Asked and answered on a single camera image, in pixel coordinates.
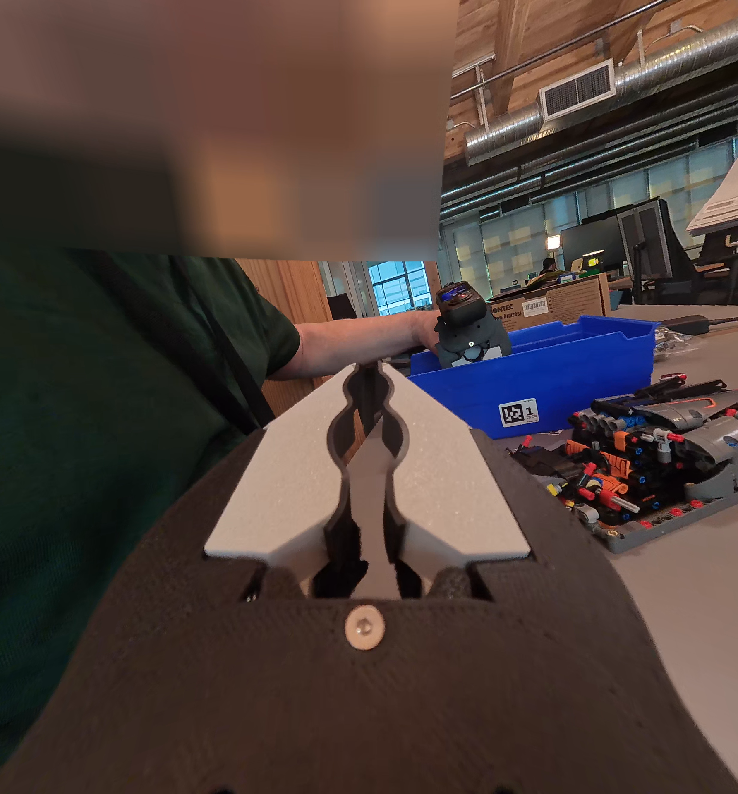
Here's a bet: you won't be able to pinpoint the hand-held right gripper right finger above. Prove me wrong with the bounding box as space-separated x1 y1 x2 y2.
375 361 532 599

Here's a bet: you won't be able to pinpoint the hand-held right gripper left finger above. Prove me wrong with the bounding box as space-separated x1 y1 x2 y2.
202 364 370 599

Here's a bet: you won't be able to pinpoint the blue plastic bin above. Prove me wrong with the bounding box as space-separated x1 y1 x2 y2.
408 315 660 440

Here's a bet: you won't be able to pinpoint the lego car model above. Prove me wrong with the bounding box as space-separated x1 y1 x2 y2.
508 380 738 555

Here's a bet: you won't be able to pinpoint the person's left forearm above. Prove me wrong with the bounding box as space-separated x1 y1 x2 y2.
268 310 419 382

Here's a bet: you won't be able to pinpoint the person's left hand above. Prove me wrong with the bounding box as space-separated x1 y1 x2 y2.
411 310 446 353

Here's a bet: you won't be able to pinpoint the paned window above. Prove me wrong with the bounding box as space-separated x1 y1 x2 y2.
368 261 433 317

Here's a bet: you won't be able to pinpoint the brown cardboard box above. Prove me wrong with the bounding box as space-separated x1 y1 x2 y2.
487 273 612 330

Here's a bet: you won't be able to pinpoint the large black monitor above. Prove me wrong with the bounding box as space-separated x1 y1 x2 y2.
558 217 624 270

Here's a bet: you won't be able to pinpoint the clear plastic bags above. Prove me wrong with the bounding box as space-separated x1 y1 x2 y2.
653 332 695 362

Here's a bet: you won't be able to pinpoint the person's green shirt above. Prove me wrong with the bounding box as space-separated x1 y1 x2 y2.
0 248 302 792

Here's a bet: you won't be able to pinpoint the black power adapter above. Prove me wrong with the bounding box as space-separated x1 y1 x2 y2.
659 314 738 332

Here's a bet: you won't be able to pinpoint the white air vent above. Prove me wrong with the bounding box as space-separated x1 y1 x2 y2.
539 59 617 120

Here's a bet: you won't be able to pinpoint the black shoulder strap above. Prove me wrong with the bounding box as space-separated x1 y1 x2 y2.
84 251 277 435

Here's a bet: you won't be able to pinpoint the silver air duct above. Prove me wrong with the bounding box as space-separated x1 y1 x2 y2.
465 9 738 165

